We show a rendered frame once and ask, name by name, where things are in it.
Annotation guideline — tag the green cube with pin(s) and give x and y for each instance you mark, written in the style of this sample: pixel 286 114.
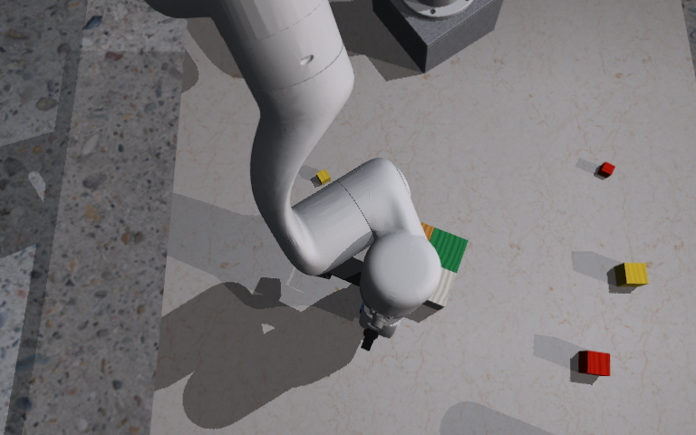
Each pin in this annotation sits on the green cube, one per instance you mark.
pixel 450 248

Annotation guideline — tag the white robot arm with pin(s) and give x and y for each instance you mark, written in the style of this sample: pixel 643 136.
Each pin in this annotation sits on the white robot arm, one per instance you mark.
pixel 294 62

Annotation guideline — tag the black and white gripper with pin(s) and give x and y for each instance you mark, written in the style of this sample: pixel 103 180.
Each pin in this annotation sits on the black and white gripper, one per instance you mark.
pixel 371 334

